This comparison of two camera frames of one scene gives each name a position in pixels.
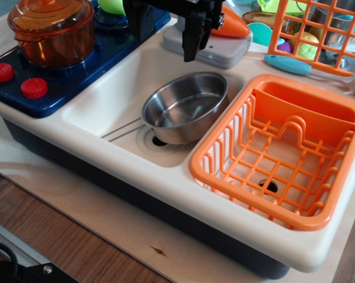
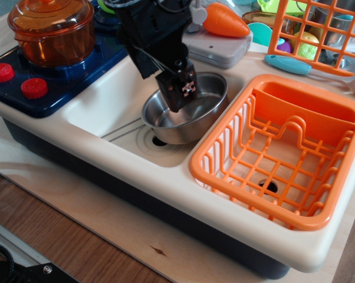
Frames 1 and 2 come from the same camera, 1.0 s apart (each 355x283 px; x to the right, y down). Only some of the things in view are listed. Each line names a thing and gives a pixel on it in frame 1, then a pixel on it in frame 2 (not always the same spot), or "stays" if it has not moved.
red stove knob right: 34,88 stays
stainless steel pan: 183,109 stays
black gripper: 142,16 to 152,31
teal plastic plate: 262,33 stays
